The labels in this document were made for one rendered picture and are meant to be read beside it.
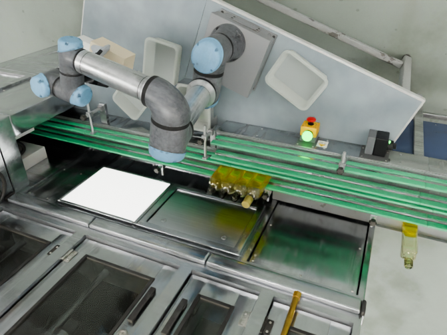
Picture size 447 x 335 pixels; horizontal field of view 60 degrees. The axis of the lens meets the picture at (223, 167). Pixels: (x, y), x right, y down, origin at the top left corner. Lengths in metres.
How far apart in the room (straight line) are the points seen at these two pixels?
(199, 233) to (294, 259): 0.39
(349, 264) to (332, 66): 0.79
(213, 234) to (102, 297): 0.48
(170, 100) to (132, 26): 0.94
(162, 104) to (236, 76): 0.64
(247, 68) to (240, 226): 0.66
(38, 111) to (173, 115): 1.12
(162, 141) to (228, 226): 0.63
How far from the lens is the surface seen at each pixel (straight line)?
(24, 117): 2.08
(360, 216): 1.82
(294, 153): 1.68
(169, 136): 1.14
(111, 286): 1.55
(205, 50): 1.46
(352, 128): 1.76
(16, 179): 2.12
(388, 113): 1.72
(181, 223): 1.69
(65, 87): 1.39
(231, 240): 1.60
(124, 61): 1.61
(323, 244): 1.69
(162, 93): 1.12
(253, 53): 1.64
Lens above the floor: 2.35
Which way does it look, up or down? 52 degrees down
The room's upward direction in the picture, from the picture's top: 141 degrees counter-clockwise
